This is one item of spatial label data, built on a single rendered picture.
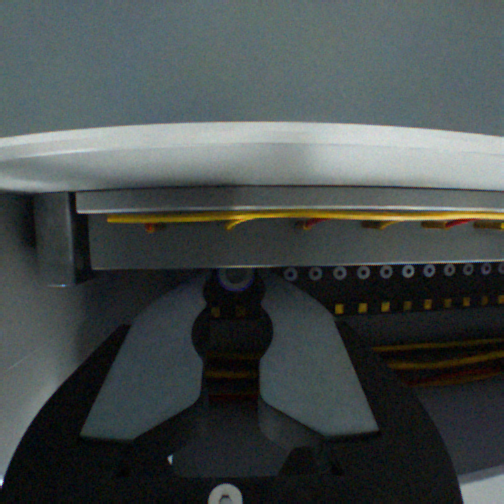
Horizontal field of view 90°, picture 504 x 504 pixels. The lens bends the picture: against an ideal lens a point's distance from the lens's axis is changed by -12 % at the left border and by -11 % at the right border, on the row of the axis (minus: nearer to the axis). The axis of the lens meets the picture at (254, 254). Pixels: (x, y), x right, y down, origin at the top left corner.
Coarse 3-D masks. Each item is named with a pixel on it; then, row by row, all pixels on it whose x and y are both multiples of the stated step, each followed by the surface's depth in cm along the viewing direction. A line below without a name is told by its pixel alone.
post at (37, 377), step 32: (160, 288) 24; (96, 320) 13; (128, 320) 17; (64, 352) 10; (0, 384) 7; (32, 384) 8; (0, 416) 7; (32, 416) 8; (0, 448) 7; (0, 480) 6
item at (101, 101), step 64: (0, 0) 2; (64, 0) 2; (128, 0) 3; (192, 0) 3; (256, 0) 3; (320, 0) 3; (384, 0) 3; (448, 0) 3; (0, 64) 3; (64, 64) 3; (128, 64) 3; (192, 64) 3; (256, 64) 3; (320, 64) 3; (384, 64) 3; (448, 64) 3; (0, 128) 3; (64, 128) 3; (128, 128) 3; (192, 128) 3; (256, 128) 3; (320, 128) 3; (384, 128) 3; (448, 128) 3; (0, 192) 7; (64, 192) 8; (0, 256) 7; (64, 256) 8; (0, 320) 7; (64, 320) 10
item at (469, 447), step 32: (224, 352) 26; (256, 352) 26; (384, 352) 28; (448, 352) 28; (480, 352) 30; (224, 384) 26; (256, 384) 26; (416, 384) 22; (448, 384) 23; (480, 384) 24; (224, 416) 22; (256, 416) 22; (448, 416) 20; (480, 416) 19; (192, 448) 18; (224, 448) 18; (256, 448) 18; (448, 448) 17; (480, 448) 16; (480, 480) 11
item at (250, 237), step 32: (96, 224) 8; (128, 224) 8; (160, 224) 8; (192, 224) 8; (224, 224) 8; (256, 224) 8; (288, 224) 8; (320, 224) 9; (352, 224) 9; (384, 224) 7; (416, 224) 9; (448, 224) 7; (480, 224) 8; (96, 256) 8; (128, 256) 8; (160, 256) 8; (192, 256) 9; (224, 256) 9; (256, 256) 9; (288, 256) 9; (320, 256) 9; (352, 256) 9; (384, 256) 9; (416, 256) 9; (448, 256) 9; (480, 256) 9
